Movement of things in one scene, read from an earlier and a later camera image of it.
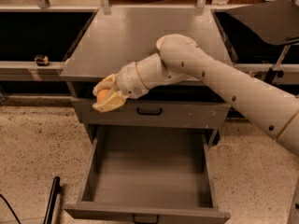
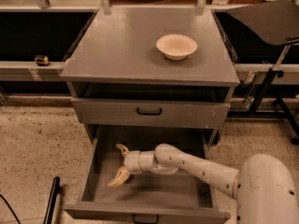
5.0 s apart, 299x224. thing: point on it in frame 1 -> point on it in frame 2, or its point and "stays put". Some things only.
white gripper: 130,79 -> 132,161
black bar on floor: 49,212 stays put
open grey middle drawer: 149,175 stays put
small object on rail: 41,60 stays put
